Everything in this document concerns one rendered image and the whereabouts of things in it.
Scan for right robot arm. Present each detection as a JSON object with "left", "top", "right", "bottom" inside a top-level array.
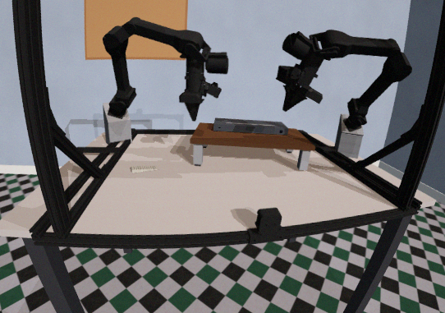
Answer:
[{"left": 278, "top": 30, "right": 412, "bottom": 132}]

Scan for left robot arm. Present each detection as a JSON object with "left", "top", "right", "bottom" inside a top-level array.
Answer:
[{"left": 103, "top": 17, "right": 228, "bottom": 119}]

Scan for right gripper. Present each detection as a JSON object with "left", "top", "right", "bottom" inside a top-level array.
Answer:
[{"left": 276, "top": 62, "right": 323, "bottom": 112}]

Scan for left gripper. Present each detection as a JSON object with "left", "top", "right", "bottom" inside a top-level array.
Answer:
[{"left": 179, "top": 73, "right": 207, "bottom": 122}]

